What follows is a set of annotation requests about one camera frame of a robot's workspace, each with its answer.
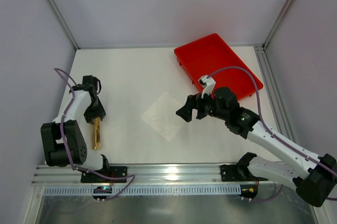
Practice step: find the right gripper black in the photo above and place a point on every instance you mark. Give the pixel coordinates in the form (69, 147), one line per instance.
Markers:
(198, 107)

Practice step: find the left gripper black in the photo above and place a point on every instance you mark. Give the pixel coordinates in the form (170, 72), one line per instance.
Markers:
(95, 112)

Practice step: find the white paper napkin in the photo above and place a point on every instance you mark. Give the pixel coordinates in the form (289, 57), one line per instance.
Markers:
(161, 116)

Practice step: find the gold knife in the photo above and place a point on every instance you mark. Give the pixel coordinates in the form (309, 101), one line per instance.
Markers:
(96, 134)

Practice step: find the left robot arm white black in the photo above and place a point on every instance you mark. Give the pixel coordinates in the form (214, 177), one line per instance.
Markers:
(68, 139)

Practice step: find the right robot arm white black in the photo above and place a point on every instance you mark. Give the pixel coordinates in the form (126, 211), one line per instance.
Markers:
(311, 176)

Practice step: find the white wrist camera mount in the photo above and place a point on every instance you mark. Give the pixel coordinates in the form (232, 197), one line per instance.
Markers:
(208, 84)

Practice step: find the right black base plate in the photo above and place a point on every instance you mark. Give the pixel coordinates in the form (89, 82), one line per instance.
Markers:
(231, 173)

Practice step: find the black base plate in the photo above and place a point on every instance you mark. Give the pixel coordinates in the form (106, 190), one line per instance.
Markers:
(231, 173)
(114, 172)

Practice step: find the slotted white cable duct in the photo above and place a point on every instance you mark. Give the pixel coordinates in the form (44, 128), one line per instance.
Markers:
(143, 190)

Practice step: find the aluminium front rail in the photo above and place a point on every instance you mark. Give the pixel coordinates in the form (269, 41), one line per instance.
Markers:
(151, 174)

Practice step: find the aluminium rail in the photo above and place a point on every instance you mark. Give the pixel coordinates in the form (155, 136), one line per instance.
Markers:
(278, 108)
(151, 174)

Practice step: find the right side aluminium rail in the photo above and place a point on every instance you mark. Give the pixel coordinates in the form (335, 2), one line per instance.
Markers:
(278, 108)

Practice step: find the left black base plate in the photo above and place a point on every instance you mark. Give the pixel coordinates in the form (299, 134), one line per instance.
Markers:
(114, 172)

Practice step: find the left aluminium frame post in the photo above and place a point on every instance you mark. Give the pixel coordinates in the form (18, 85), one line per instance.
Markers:
(61, 20)

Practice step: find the aluminium frame post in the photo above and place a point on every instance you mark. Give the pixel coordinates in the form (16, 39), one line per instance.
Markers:
(61, 20)
(278, 22)

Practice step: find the right aluminium frame post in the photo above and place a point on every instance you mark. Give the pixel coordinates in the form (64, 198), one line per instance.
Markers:
(278, 22)

